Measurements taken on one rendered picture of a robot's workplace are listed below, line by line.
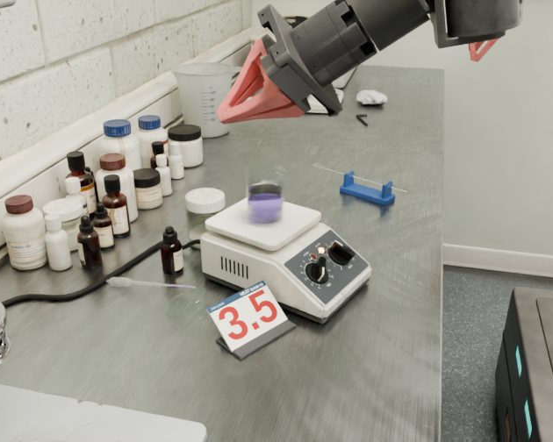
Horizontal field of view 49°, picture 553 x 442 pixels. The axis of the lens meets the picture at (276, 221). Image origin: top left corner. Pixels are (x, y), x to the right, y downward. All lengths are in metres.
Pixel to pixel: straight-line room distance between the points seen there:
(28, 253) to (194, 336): 0.30
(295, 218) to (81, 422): 0.37
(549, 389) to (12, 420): 1.02
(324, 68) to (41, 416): 0.43
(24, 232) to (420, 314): 0.55
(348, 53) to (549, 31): 1.70
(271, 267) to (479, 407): 1.16
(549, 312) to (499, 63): 0.93
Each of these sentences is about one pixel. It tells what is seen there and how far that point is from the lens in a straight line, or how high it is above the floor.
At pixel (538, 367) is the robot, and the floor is 0.36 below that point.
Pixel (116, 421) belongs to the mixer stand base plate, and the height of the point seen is 0.76.
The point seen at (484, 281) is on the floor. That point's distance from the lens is 2.38.
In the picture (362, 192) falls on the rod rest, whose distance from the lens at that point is 1.10.
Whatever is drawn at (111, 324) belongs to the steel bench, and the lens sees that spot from 0.79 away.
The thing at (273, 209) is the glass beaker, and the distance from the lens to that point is 0.78.
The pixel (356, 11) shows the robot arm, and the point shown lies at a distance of 0.52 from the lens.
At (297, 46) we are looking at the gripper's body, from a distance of 0.53.
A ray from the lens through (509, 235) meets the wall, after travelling 2.41.
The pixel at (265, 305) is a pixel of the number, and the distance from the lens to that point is 0.75.
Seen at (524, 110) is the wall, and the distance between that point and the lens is 2.24.
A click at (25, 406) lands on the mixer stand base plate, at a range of 0.68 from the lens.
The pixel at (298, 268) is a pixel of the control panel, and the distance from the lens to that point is 0.76.
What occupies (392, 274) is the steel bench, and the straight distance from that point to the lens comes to 0.87.
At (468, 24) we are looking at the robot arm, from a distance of 0.53.
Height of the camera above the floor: 1.20
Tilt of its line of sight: 26 degrees down
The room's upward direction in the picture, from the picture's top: straight up
